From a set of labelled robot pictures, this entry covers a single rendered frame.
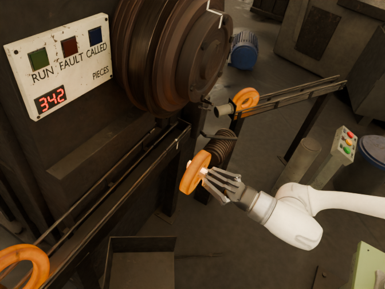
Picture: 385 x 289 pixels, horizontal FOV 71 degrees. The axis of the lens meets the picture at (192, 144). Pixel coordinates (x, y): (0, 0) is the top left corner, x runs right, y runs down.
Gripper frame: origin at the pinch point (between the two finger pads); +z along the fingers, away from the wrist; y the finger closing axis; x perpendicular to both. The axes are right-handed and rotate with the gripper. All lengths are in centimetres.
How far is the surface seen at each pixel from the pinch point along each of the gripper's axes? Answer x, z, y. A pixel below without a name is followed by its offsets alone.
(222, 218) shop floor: -84, -14, 42
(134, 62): 29.3, 24.2, -3.1
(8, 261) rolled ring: -8, 25, -49
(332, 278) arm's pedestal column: -78, -84, 43
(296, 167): -47, -38, 77
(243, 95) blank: -9, 6, 63
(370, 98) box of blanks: -50, -77, 212
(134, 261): -23.8, 2.7, -27.3
